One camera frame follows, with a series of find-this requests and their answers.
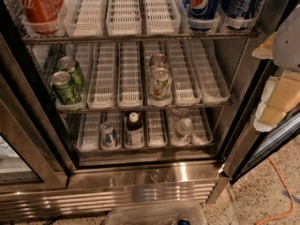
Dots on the clear plastic bin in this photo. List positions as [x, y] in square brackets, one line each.
[169, 213]

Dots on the top wire shelf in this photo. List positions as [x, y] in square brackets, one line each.
[70, 40]

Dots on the red coca-cola can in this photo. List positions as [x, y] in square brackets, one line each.
[42, 15]

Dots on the brown juice bottle white cap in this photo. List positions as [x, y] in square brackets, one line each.
[134, 127]

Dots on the red bull can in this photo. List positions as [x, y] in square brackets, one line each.
[108, 134]

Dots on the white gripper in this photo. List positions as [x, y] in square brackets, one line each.
[288, 49]

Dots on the clear water bottle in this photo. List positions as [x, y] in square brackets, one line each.
[178, 114]
[182, 132]

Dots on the clear water bottle rear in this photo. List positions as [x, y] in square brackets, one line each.
[178, 114]

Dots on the fridge glass door right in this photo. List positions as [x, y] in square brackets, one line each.
[253, 146]

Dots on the wire shelf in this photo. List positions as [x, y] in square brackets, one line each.
[147, 108]
[123, 149]
[70, 40]

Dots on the white green can rear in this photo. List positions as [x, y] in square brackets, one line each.
[157, 60]

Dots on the stainless steel fridge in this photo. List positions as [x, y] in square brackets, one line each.
[54, 179]

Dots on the bottom wire shelf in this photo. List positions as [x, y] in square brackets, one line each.
[123, 149]

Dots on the blue pepsi can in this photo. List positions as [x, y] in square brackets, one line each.
[201, 14]

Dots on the clear water bottle front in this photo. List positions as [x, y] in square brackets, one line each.
[182, 132]

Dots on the middle wire shelf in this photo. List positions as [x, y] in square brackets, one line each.
[147, 108]

